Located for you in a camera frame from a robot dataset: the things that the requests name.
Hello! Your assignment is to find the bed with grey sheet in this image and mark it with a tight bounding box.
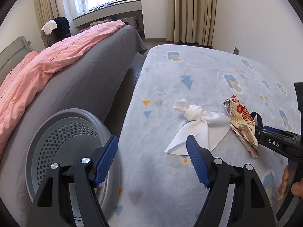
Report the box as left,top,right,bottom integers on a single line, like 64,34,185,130
0,25,148,227

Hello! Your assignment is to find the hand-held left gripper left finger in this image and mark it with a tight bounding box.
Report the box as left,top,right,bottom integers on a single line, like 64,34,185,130
30,135,119,227

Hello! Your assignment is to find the pink quilt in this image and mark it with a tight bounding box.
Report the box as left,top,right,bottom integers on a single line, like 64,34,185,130
0,20,126,152

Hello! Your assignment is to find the black garment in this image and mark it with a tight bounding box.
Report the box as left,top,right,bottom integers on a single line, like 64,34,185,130
53,17,71,40

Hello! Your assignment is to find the grey perforated plastic basket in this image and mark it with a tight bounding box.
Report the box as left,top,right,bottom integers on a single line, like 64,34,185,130
25,108,122,227

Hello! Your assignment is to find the pale plastic stool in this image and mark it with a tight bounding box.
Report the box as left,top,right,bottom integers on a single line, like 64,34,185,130
124,16,140,30

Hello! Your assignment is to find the person's right hand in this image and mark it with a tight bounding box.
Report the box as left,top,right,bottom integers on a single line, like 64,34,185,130
278,164,303,201

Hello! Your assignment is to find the beige curtain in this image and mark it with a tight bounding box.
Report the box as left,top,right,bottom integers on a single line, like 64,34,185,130
33,0,65,32
166,0,217,46

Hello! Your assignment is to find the knotted white tissue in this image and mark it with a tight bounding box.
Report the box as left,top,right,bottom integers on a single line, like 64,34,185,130
164,99,231,156

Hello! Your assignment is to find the light blue printed blanket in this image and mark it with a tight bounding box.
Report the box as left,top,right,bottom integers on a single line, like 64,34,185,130
112,44,303,227

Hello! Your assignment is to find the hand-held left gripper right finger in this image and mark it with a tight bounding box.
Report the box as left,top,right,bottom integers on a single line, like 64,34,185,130
186,135,276,227

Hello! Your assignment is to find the red snack wrapper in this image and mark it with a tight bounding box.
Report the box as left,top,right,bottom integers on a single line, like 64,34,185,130
223,95,259,158

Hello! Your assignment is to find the grey window sill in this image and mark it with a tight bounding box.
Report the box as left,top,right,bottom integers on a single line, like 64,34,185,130
73,0,144,38

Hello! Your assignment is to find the grey headboard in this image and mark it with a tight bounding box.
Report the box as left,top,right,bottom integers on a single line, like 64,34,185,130
0,36,32,76

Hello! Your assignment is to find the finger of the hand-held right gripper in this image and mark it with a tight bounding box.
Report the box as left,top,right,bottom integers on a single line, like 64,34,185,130
250,111,264,139
262,126,299,138

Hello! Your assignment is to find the white cloth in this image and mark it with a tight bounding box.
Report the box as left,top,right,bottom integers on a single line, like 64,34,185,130
41,20,58,35

